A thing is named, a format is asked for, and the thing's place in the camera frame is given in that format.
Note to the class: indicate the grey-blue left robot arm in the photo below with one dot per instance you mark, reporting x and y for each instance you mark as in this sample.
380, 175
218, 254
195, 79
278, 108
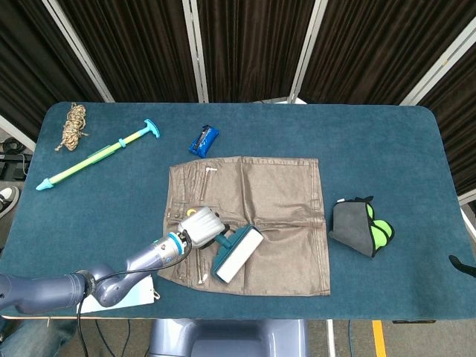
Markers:
111, 282

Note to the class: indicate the blue zippered pouch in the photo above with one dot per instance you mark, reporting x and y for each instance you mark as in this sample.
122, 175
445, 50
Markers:
204, 141

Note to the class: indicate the grey folded cloth green lining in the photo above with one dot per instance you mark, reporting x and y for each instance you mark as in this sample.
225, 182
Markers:
349, 227

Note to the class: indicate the blue jeans leg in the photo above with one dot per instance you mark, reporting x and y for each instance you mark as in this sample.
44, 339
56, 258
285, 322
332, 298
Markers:
33, 340

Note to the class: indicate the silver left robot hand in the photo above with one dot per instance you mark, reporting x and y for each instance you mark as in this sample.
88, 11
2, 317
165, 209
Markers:
202, 227

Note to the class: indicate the green and blue pump stick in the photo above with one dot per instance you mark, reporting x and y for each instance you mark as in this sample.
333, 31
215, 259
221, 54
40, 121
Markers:
93, 158

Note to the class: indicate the white and light-blue cloth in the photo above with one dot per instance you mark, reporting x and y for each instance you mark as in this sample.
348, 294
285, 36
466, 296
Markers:
139, 295

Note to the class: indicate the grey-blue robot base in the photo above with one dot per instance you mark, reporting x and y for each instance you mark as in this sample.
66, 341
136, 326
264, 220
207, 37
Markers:
227, 338

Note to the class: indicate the brown shiny zippered skirt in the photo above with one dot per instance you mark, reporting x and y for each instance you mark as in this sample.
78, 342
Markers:
282, 193

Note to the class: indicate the white and black sneaker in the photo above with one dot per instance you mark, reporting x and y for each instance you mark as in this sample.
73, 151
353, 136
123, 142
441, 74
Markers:
9, 199

